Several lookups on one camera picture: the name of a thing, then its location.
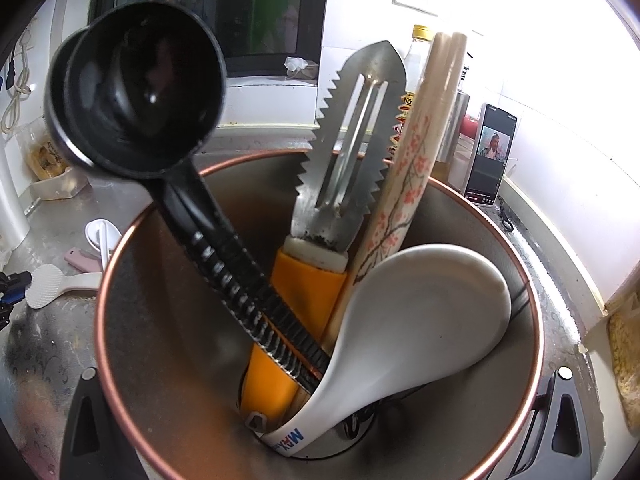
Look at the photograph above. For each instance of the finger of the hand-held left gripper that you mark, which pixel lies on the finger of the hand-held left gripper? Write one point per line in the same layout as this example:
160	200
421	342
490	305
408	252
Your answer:
5	312
17	280

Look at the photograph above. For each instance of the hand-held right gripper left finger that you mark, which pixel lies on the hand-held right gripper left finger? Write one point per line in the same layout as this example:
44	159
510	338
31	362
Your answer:
95	435

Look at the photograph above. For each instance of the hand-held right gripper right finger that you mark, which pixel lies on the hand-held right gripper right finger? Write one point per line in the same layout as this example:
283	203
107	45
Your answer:
560	440

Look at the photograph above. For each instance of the white dotted rice paddle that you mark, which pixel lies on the white dotted rice paddle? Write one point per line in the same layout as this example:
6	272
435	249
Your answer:
45	287

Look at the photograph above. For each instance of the red cylindrical utensil holder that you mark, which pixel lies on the red cylindrical utensil holder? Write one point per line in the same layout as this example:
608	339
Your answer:
450	360

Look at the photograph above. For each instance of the black measuring spoon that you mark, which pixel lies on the black measuring spoon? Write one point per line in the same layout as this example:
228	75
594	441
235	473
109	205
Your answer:
55	110
145	90

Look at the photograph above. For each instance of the white spoon with blue print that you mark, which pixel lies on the white spoon with blue print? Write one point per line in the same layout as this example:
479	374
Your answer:
425	310

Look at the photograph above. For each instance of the white plastic tray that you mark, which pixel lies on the white plastic tray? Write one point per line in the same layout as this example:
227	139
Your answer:
60	187

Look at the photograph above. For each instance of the yellow snack packet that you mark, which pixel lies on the yellow snack packet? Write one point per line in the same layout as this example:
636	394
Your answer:
45	160

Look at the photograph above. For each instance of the smartphone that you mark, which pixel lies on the smartphone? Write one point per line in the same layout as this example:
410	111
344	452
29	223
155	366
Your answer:
490	160

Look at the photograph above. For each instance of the steel oil dispenser bottle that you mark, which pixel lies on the steel oil dispenser bottle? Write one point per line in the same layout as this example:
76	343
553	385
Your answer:
457	130

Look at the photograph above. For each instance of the small red capped bottle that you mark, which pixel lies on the small red capped bottle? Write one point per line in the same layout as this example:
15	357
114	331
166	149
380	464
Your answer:
468	126

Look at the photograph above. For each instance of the crumpled white tissue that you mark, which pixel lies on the crumpled white tissue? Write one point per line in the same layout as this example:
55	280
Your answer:
300	67

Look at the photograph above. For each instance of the vinegar bottle with yellow cap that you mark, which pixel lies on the vinegar bottle with yellow cap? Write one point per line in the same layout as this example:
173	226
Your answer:
417	60

